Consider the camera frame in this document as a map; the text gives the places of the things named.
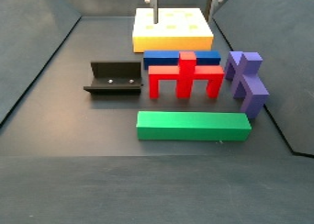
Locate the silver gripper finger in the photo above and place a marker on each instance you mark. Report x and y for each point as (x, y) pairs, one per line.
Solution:
(213, 1)
(152, 3)

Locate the green rectangular block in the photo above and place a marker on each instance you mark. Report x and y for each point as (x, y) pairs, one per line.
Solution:
(159, 125)

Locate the yellow slotted board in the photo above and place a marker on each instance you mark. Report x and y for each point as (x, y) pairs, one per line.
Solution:
(180, 30)

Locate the blue rectangular block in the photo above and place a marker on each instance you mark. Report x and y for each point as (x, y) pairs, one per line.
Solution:
(168, 57)

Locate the purple cross-shaped block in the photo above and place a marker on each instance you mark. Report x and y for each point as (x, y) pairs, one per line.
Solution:
(242, 68)

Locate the red branched block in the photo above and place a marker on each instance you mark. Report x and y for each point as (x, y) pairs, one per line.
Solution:
(184, 73)

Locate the black angle bracket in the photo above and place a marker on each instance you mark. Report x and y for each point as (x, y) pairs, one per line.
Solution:
(115, 77)

